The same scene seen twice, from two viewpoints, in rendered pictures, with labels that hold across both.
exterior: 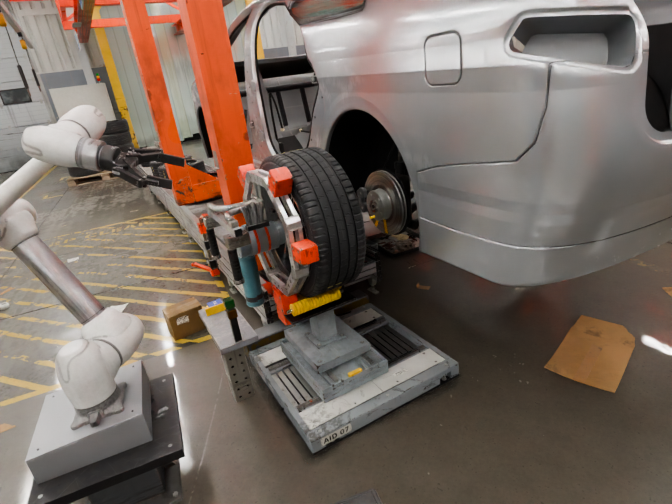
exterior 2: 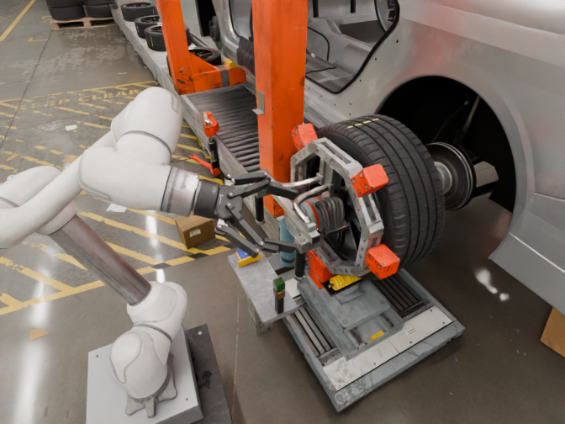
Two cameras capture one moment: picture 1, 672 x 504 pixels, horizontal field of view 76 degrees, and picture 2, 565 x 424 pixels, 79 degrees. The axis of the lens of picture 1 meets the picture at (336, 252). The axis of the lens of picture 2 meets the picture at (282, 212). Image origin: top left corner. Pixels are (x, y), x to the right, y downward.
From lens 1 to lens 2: 95 cm
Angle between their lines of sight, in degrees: 18
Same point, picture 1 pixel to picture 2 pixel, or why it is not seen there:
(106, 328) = (155, 313)
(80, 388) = (137, 387)
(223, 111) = (284, 50)
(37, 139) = (104, 181)
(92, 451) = not seen: outside the picture
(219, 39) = not seen: outside the picture
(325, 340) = (346, 295)
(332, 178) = (425, 177)
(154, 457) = not seen: outside the picture
